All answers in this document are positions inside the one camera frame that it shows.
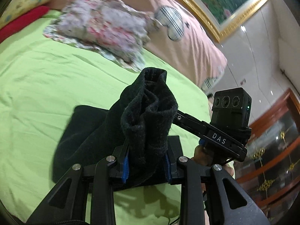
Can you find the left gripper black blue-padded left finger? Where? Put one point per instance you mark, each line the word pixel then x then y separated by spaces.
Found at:
pixel 66 202

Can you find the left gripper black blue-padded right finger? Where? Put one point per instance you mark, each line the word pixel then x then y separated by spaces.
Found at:
pixel 208 192

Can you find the black pants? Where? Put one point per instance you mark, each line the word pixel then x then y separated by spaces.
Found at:
pixel 141 117

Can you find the right hand holding gripper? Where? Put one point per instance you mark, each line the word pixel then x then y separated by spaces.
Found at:
pixel 202 158

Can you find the red wooden cabinet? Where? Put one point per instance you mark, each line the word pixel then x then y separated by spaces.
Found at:
pixel 270 172

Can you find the pink blanket with plaid hearts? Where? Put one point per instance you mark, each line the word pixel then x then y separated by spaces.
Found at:
pixel 183 43

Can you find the green bed sheet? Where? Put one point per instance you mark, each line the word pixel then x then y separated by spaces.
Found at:
pixel 42 81

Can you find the gold framed landscape painting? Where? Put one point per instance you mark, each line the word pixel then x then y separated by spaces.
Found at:
pixel 221 18

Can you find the floral ruffled pillow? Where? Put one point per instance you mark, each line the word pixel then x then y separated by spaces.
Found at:
pixel 108 27

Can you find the red pillow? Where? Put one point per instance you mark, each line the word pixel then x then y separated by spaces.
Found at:
pixel 23 21

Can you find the black camera box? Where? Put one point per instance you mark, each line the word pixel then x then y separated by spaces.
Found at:
pixel 231 108

